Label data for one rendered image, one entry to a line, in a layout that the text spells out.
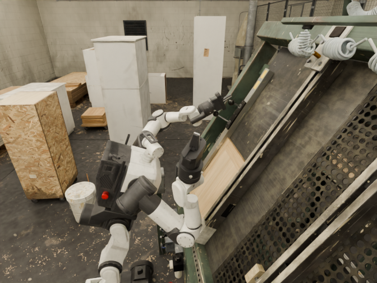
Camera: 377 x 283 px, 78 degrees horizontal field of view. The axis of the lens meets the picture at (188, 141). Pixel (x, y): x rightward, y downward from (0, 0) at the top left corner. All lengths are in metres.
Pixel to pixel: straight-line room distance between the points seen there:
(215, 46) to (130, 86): 2.06
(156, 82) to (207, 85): 1.71
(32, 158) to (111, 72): 1.52
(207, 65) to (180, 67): 4.52
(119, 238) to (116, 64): 2.61
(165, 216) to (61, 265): 1.73
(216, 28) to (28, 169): 3.80
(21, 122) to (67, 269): 1.48
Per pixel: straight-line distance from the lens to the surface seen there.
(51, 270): 2.65
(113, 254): 1.59
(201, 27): 4.85
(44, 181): 3.15
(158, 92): 6.29
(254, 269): 1.02
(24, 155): 3.04
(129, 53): 3.48
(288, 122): 1.08
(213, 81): 4.99
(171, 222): 1.05
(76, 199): 2.67
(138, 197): 1.00
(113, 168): 1.12
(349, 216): 0.78
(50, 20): 10.44
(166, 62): 9.38
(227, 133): 1.49
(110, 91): 3.67
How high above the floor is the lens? 1.96
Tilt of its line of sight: 27 degrees down
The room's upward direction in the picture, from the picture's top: straight up
